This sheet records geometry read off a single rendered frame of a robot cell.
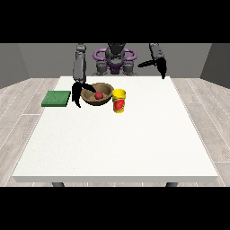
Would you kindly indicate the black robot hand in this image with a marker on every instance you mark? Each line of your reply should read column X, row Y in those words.
column 160, row 65
column 77, row 91

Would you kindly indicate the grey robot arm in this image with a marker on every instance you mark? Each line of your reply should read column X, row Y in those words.
column 79, row 66
column 156, row 51

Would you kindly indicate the brown wooden bowl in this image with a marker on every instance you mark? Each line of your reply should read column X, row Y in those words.
column 97, row 94

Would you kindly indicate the green square pad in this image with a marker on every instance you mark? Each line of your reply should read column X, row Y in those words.
column 56, row 98

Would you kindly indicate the small red ball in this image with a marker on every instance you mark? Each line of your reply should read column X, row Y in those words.
column 99, row 95

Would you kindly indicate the yellow cup with melon print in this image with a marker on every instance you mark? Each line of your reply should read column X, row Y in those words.
column 119, row 101

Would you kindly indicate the grey robot trunk purple rings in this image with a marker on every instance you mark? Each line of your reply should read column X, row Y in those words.
column 115, row 61

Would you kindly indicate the dark table leg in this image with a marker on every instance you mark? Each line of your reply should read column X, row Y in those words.
column 172, row 184
column 58, row 184

